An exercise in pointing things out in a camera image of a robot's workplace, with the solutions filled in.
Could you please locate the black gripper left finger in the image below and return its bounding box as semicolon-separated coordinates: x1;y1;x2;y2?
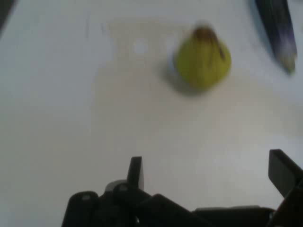
62;156;214;227

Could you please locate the purple eggplant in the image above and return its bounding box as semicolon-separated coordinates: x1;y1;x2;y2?
254;0;298;74

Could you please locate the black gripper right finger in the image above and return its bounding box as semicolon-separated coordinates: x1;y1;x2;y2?
267;149;303;227

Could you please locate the green pear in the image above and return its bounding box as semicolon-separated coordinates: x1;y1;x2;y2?
174;25;232;89

